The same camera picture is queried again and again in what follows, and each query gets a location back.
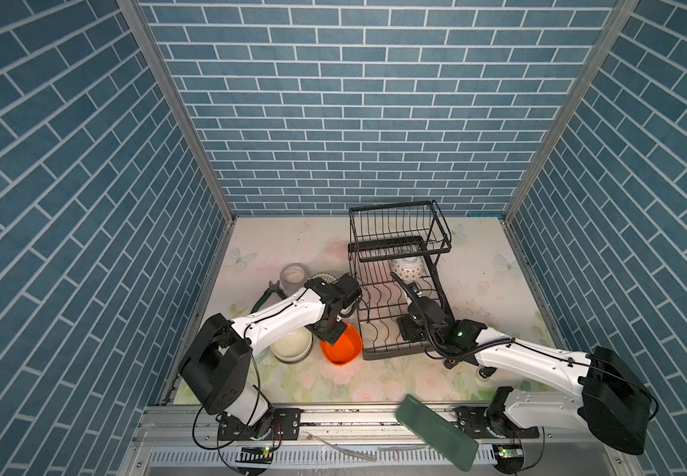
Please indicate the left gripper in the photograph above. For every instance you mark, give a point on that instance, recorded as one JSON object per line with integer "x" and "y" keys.
{"x": 331, "y": 337}

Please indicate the orange plastic bowl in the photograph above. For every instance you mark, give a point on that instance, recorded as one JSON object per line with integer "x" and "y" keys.
{"x": 347, "y": 348}

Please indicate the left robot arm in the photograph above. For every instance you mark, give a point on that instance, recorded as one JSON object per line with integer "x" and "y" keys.
{"x": 216, "y": 364}

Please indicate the dark green rectangular tray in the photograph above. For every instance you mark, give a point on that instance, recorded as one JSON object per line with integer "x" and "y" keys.
{"x": 438, "y": 433}

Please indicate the black and white marker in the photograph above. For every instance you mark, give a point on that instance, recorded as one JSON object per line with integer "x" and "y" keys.
{"x": 484, "y": 374}

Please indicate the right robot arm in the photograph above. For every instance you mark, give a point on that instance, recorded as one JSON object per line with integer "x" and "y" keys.
{"x": 593, "y": 392}

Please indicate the black wire dish rack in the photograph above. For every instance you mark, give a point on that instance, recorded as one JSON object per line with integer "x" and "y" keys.
{"x": 379, "y": 233}

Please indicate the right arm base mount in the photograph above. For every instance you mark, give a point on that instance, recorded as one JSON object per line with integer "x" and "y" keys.
{"x": 492, "y": 421}

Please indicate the aluminium front rail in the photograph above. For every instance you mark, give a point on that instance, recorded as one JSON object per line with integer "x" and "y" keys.
{"x": 339, "y": 422}

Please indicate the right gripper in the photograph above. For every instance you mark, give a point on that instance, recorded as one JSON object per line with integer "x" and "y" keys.
{"x": 404, "y": 323}

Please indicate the cream bowl striped outside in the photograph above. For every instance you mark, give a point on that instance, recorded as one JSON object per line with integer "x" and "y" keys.
{"x": 293, "y": 347}

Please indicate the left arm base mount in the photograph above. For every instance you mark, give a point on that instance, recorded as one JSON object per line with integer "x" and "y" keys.
{"x": 278, "y": 423}

